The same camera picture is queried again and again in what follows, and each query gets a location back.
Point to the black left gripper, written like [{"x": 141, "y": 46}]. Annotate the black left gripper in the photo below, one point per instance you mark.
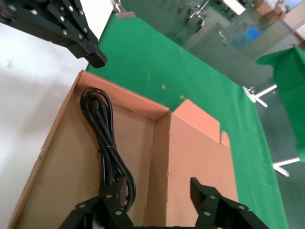
[{"x": 8, "y": 10}]

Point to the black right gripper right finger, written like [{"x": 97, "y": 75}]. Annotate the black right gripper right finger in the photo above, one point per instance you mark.
[{"x": 209, "y": 207}]

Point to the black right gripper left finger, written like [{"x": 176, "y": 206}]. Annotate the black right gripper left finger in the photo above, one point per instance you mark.
[{"x": 104, "y": 210}]

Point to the plain open cardboard box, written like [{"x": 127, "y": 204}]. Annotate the plain open cardboard box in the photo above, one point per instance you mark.
[{"x": 71, "y": 155}]

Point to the brown background cardboard box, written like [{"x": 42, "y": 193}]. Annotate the brown background cardboard box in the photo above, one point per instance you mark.
[{"x": 269, "y": 10}]

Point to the metal cloth clamp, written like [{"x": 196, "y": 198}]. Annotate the metal cloth clamp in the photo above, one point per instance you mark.
[
  {"x": 249, "y": 91},
  {"x": 126, "y": 14}
]

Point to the green table cloth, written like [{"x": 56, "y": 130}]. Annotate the green table cloth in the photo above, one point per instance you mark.
[{"x": 202, "y": 78}]

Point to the green covered side table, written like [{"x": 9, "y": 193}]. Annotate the green covered side table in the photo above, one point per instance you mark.
[{"x": 293, "y": 95}]

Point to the metal wheeled frame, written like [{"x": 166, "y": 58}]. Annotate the metal wheeled frame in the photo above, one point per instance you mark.
[{"x": 196, "y": 13}]

